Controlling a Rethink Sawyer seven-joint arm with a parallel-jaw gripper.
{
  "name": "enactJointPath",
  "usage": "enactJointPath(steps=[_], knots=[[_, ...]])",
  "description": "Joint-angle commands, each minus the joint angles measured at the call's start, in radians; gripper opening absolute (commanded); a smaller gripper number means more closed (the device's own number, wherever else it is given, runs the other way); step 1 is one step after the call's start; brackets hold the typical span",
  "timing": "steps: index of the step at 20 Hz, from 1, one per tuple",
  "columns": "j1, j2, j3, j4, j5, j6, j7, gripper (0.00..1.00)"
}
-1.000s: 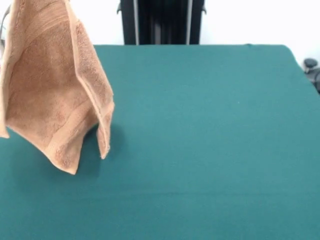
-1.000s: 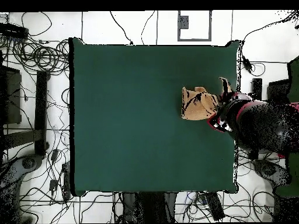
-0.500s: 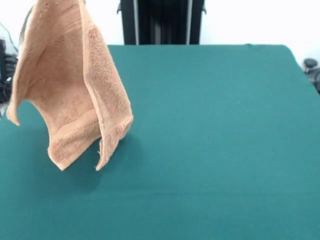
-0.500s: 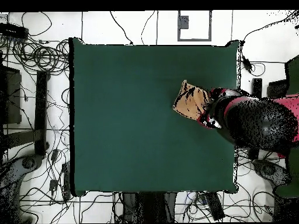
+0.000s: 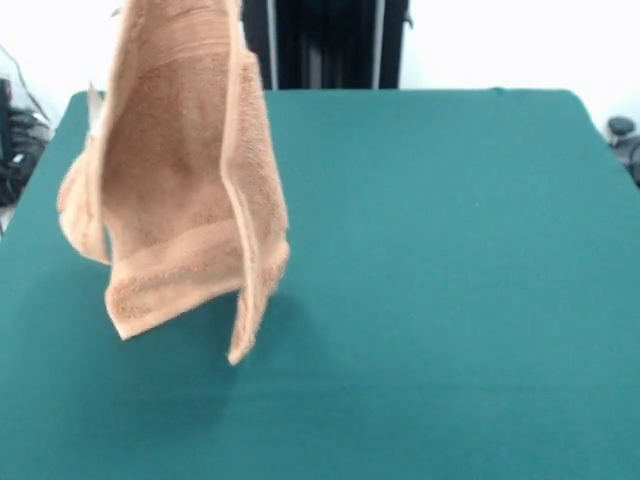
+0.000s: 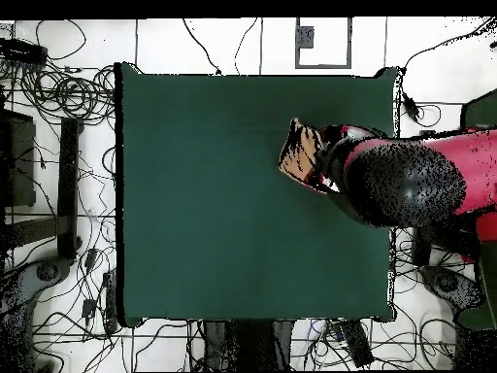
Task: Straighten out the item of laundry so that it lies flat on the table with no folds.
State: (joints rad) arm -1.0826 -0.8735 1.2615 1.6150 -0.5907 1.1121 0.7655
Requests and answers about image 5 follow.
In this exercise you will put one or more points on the dark green table cloth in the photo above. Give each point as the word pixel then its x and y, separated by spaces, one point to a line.
pixel 425 300

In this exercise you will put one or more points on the tan terry towel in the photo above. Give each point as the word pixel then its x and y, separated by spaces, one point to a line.
pixel 175 175

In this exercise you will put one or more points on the black office chair base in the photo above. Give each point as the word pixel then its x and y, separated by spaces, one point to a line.
pixel 625 135

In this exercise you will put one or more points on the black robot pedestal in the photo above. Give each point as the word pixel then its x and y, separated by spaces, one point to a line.
pixel 340 45

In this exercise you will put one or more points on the black equipment pile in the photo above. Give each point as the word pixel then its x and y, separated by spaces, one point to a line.
pixel 20 150

